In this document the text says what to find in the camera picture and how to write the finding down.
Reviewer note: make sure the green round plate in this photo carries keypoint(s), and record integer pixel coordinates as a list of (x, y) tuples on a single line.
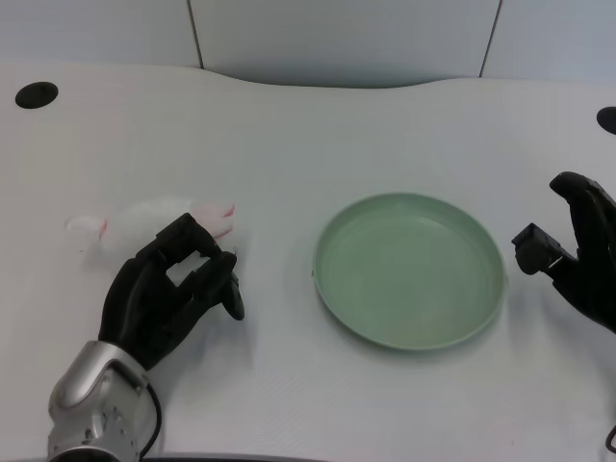
[(409, 269)]

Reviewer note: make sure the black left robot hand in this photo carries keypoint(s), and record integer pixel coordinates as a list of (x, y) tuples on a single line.
[(139, 298)]

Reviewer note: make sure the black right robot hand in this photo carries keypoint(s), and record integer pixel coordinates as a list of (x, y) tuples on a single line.
[(589, 269)]

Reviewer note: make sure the white rabbit doll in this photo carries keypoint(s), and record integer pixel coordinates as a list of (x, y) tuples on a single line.
[(139, 219)]

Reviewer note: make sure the black table grommet hole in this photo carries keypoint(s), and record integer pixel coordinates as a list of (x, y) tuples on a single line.
[(36, 94), (607, 120)]

